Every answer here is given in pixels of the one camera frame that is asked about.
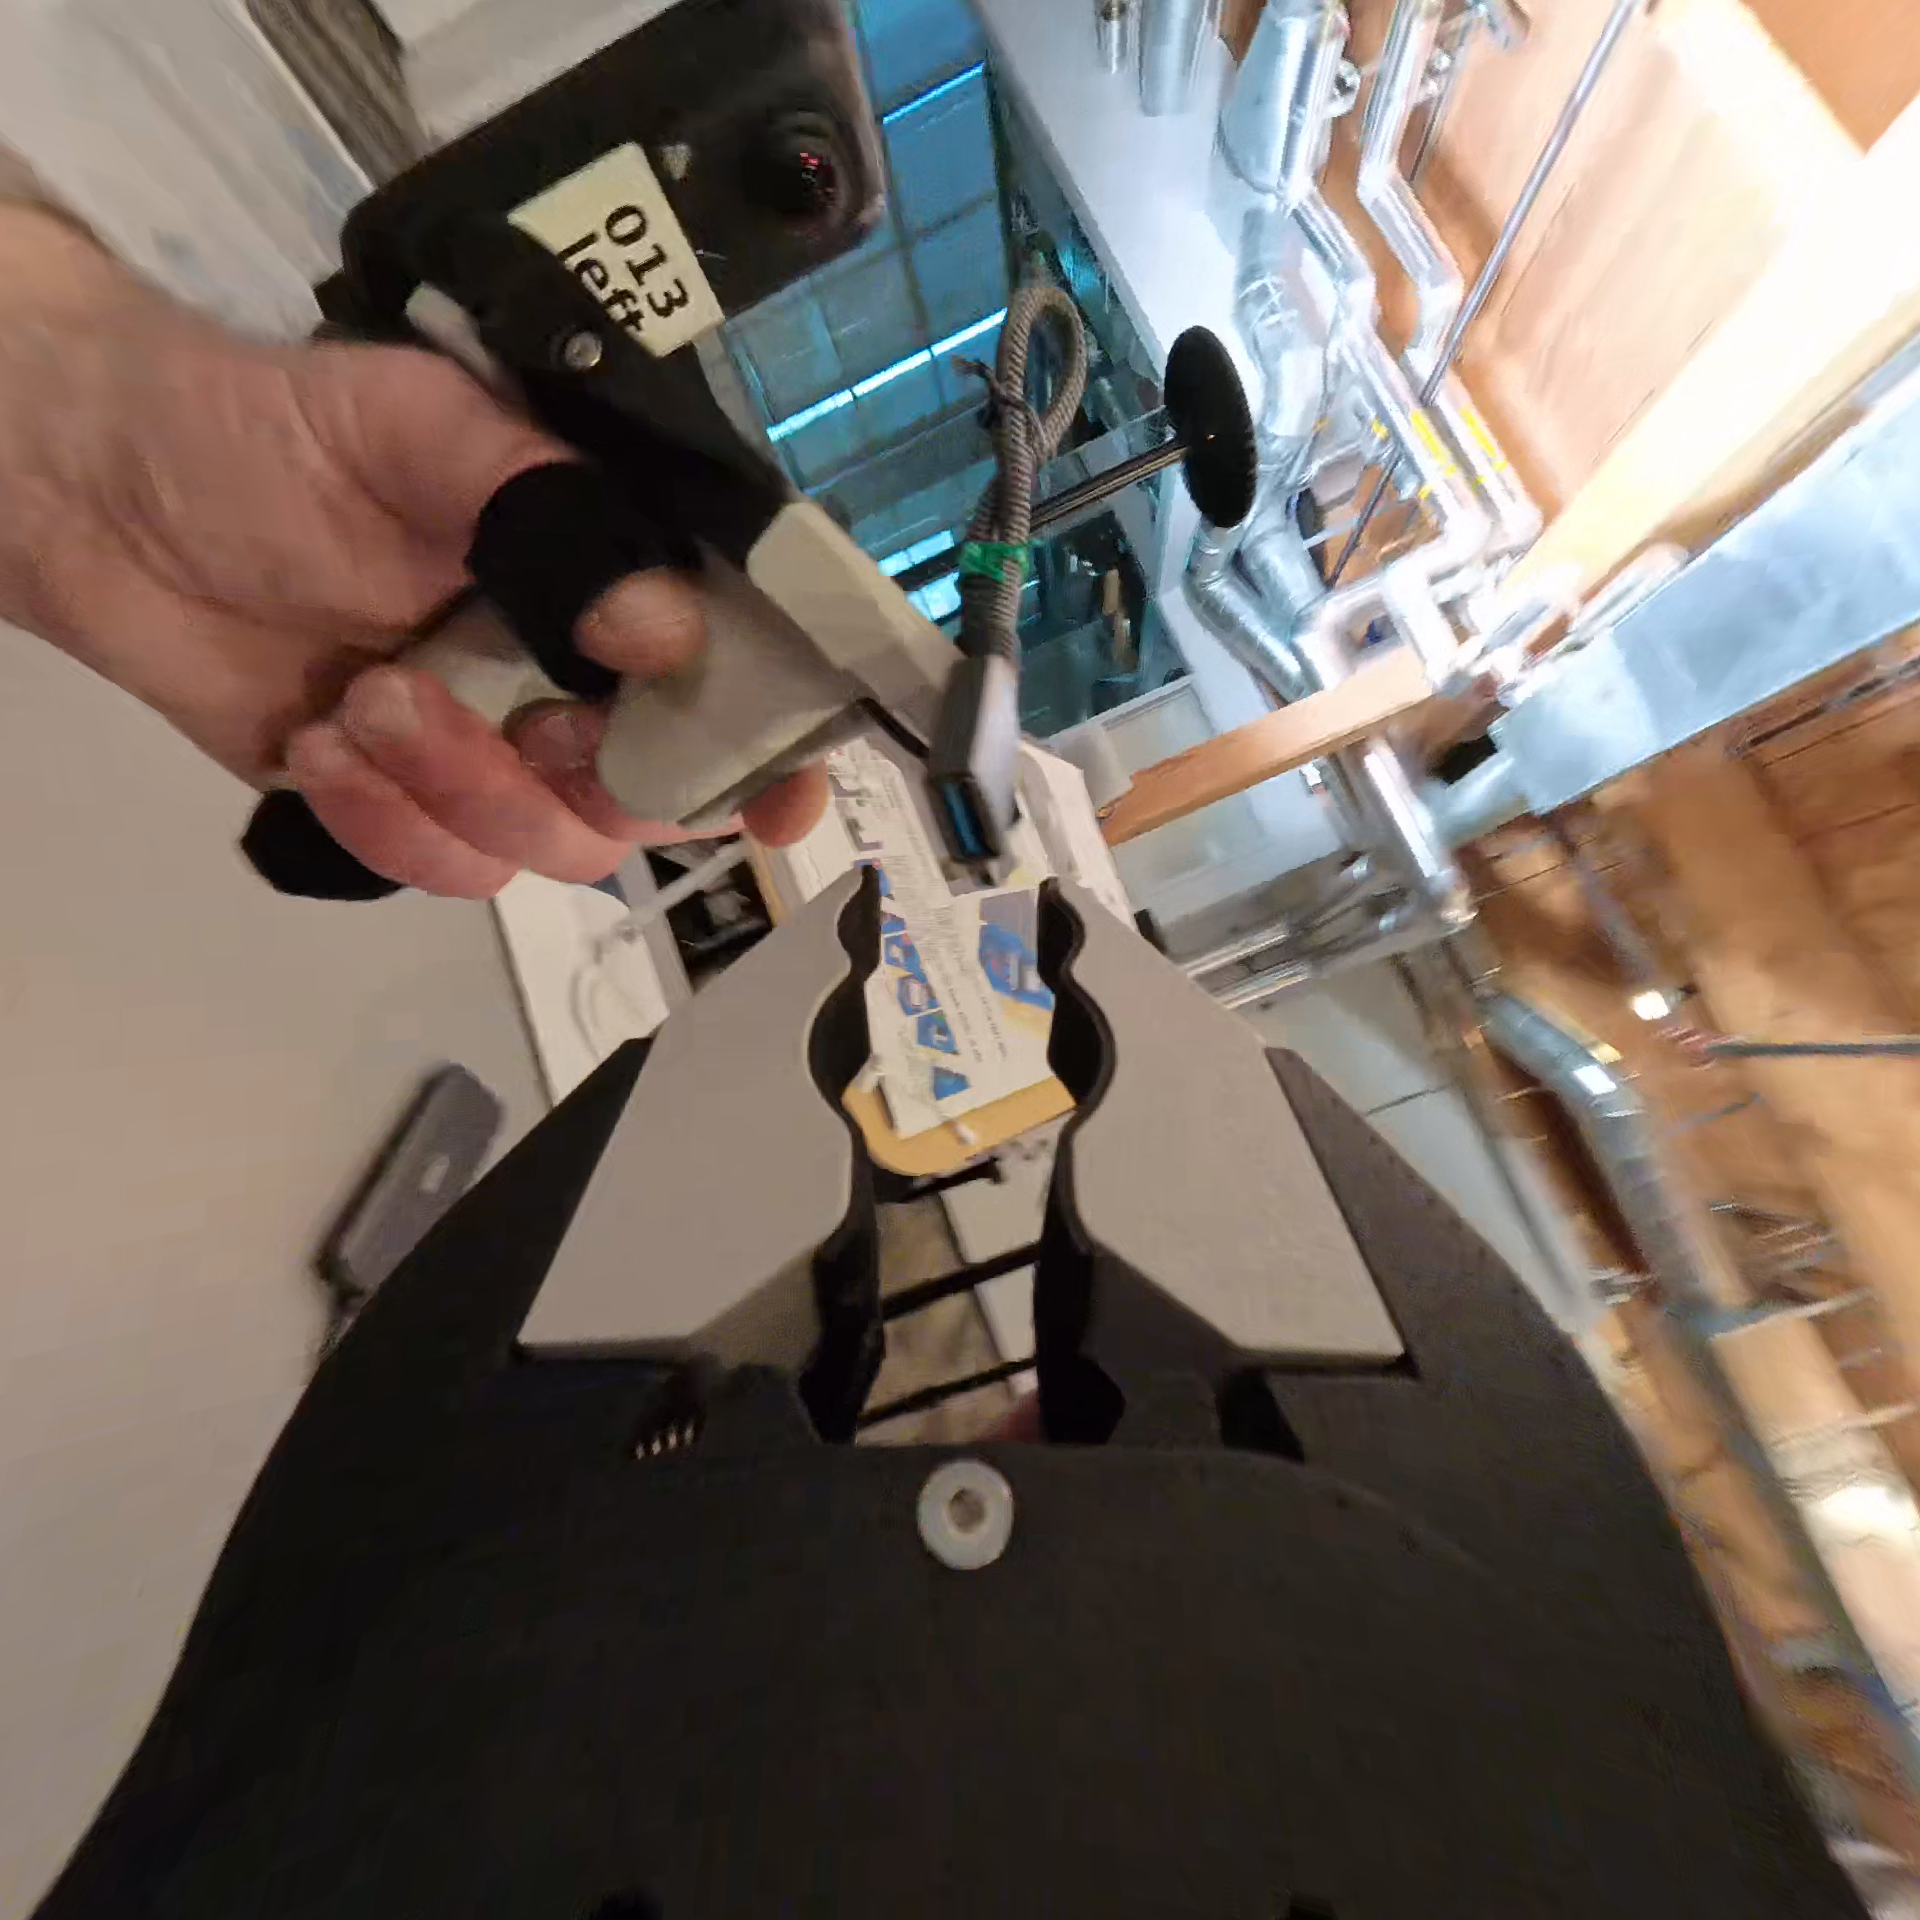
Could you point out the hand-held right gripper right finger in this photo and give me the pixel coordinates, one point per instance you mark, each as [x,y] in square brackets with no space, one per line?
[1246,1216]

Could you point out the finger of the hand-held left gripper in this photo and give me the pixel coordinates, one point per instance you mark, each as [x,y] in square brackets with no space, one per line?
[872,632]

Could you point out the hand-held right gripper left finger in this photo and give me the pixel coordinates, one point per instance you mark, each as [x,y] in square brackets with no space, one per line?
[690,1201]

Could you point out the white object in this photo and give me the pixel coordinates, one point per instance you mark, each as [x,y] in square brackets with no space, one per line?
[414,1177]

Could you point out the person's left hand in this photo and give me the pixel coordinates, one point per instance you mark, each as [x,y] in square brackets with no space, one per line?
[210,510]

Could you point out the instruction sheet wooden board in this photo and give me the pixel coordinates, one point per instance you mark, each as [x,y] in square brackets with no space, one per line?
[960,1035]

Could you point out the black pole with round disc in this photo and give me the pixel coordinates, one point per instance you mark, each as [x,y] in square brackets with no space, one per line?
[1212,420]

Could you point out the silver ventilation ducts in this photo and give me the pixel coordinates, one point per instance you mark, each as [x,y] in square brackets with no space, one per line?
[1275,332]

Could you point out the wooden post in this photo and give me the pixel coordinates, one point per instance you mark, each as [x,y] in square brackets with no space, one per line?
[1260,749]

